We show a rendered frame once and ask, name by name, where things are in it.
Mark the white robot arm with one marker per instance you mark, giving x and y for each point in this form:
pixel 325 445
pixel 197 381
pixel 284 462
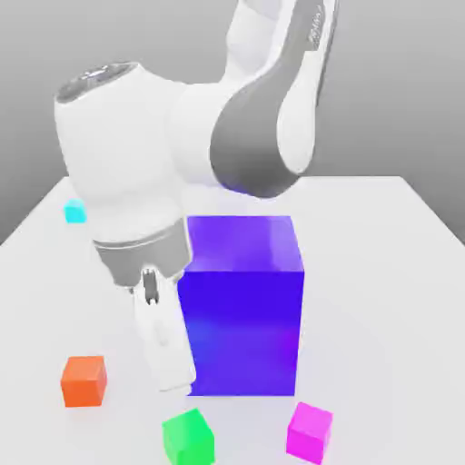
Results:
pixel 120 145

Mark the small green cube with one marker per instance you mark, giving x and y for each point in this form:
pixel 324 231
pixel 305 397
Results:
pixel 187 437

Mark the large blue box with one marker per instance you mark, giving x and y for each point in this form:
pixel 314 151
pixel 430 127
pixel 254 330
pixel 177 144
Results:
pixel 239 327

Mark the small orange cube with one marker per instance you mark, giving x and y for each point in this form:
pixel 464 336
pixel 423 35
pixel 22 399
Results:
pixel 83 381

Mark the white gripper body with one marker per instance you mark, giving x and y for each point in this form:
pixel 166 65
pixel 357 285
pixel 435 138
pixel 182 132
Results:
pixel 163 338

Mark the small magenta cube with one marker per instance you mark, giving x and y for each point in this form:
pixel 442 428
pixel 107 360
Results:
pixel 308 432

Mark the small cyan cube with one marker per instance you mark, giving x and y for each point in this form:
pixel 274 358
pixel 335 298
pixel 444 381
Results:
pixel 74 211

